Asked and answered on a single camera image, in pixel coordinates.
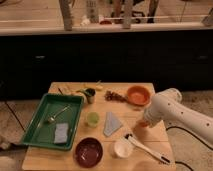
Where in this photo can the red apple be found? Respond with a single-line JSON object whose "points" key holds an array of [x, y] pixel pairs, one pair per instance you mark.
{"points": [[143, 123]]}

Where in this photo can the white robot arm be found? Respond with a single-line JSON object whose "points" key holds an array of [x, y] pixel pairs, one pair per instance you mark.
{"points": [[167, 104]]}

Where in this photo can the dark metal cup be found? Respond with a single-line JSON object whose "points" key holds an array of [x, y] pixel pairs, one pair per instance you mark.
{"points": [[90, 95]]}

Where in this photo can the green plastic cup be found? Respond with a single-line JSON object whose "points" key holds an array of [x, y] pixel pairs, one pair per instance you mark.
{"points": [[93, 119]]}

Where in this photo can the white plastic cup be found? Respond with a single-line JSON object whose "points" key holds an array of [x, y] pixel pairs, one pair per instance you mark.
{"points": [[123, 148]]}

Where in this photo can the yellow banana toy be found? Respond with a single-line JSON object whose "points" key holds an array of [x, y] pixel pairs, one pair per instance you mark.
{"points": [[97, 86]]}

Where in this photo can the orange bowl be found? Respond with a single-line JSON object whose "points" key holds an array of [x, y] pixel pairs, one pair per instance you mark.
{"points": [[138, 95]]}

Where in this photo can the grey folded cloth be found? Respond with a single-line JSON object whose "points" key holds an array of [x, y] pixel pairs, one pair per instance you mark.
{"points": [[112, 124]]}

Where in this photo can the wooden table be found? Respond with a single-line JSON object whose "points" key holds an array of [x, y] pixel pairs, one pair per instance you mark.
{"points": [[45, 159]]}

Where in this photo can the grey sponge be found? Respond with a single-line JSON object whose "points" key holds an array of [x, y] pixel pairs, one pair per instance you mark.
{"points": [[61, 133]]}

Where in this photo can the green plastic tray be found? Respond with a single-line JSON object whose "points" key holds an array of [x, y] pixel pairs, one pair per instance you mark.
{"points": [[54, 123]]}

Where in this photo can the metal spoon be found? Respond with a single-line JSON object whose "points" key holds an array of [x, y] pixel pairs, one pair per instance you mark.
{"points": [[52, 118]]}

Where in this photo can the dark red bowl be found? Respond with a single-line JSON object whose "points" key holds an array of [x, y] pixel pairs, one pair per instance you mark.
{"points": [[88, 152]]}

